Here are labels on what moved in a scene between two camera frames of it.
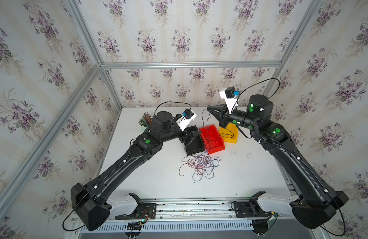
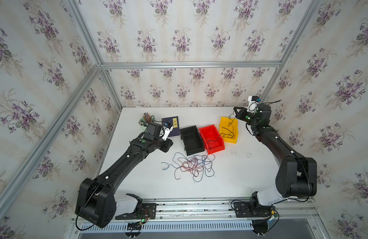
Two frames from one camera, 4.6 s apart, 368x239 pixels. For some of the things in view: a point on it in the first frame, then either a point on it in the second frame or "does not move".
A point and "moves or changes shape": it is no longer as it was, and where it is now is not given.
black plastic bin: x=194 y=144 does not move
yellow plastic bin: x=230 y=133 does not move
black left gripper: x=183 y=138 -> x=167 y=146
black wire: x=207 y=128 moves or changes shape
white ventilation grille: x=174 y=226 does not move
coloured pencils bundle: x=146 y=120 does not move
